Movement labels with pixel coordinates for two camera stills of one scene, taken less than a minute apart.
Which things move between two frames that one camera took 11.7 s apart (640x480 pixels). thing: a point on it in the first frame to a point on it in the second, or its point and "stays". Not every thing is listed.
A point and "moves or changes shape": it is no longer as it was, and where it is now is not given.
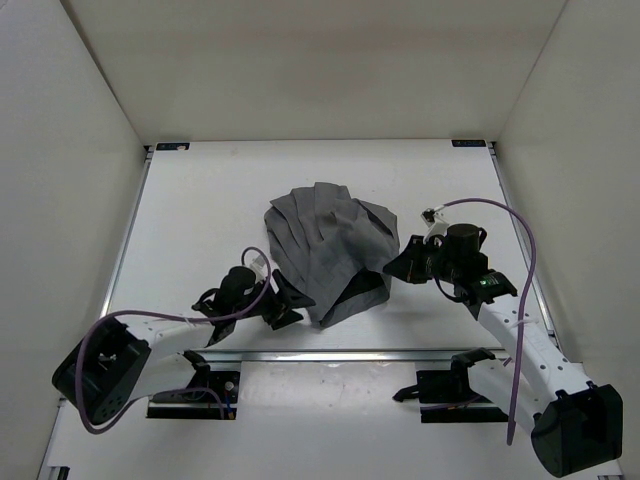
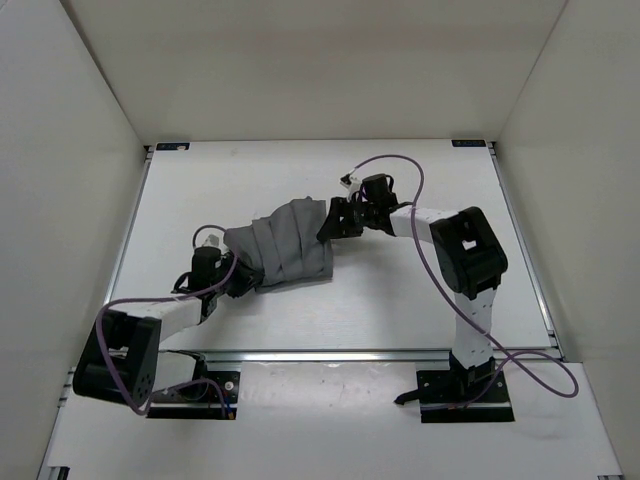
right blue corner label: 469,143 stays
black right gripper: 407,265 to 335,227
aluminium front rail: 343,355 stays
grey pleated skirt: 334,246 moves or changes shape
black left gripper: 287,295 to 246,280
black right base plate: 444,396 stays
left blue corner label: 171,146 stays
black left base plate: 199,404 stays
